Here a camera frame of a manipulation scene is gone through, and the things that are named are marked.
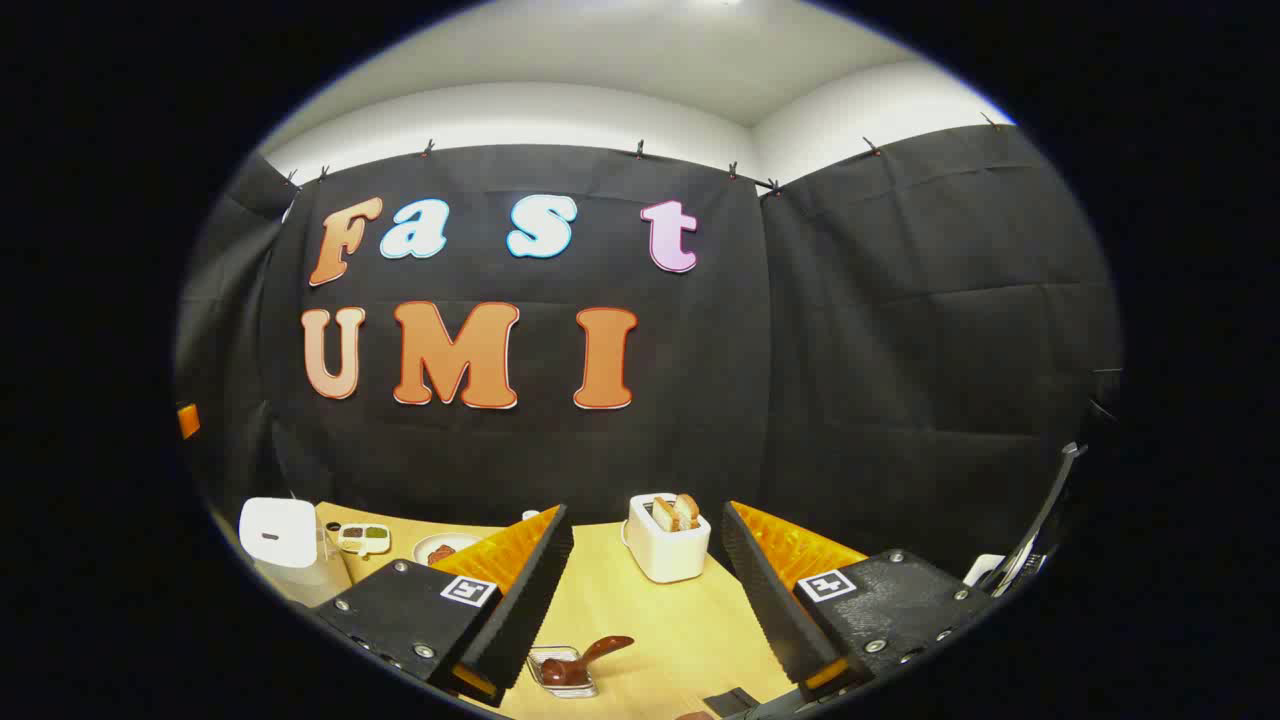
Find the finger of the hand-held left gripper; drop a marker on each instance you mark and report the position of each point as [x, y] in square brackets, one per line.
[188, 420]

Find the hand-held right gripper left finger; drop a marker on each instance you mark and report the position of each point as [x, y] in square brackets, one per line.
[520, 600]

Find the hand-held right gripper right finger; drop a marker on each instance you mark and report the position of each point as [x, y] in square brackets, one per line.
[775, 600]

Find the brown wooden spoon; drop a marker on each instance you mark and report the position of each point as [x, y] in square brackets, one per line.
[600, 648]

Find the clear chopstick holder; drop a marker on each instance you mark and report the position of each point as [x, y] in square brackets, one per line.
[575, 685]

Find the white rice cooker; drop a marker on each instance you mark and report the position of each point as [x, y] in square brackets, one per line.
[280, 535]

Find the white round plate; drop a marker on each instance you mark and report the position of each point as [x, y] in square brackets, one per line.
[465, 543]

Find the red meat piece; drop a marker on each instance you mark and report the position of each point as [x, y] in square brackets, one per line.
[440, 553]

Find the black table edge pad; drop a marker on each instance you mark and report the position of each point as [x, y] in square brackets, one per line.
[732, 702]

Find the white toaster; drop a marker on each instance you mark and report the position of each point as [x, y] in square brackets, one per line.
[668, 555]

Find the white divided condiment dish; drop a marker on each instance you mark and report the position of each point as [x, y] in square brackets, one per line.
[364, 540]

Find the black backdrop cloth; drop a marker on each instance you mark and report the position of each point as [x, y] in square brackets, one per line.
[850, 350]

